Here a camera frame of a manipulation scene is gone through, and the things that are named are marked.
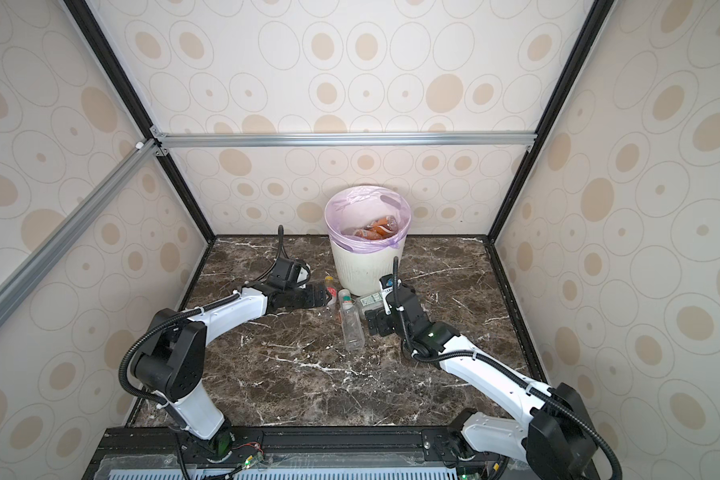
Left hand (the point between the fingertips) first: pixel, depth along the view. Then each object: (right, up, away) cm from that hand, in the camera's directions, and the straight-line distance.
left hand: (328, 293), depth 91 cm
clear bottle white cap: (+7, -10, +4) cm, 13 cm away
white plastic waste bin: (+9, +6, 0) cm, 11 cm away
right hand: (+16, -3, -9) cm, 19 cm away
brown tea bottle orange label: (+16, +21, +6) cm, 27 cm away
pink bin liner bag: (+5, +27, +6) cm, 28 cm away
